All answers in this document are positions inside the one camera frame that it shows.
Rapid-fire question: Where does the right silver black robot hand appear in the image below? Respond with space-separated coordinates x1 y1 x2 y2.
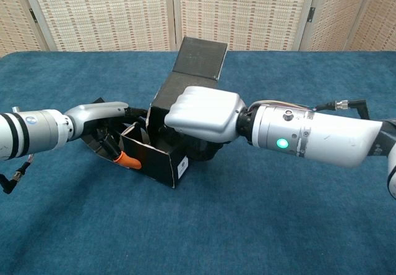
163 85 248 161

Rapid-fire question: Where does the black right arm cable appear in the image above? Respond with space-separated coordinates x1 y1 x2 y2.
314 99 371 121

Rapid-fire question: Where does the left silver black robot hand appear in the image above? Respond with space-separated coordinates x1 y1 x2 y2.
63 101 148 170

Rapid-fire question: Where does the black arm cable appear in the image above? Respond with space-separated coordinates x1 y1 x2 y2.
314 99 371 121
0 154 35 195

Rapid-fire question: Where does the black paper box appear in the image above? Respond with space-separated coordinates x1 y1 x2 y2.
82 36 229 189

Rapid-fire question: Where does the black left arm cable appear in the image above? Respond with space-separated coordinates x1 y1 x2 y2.
0 154 35 195

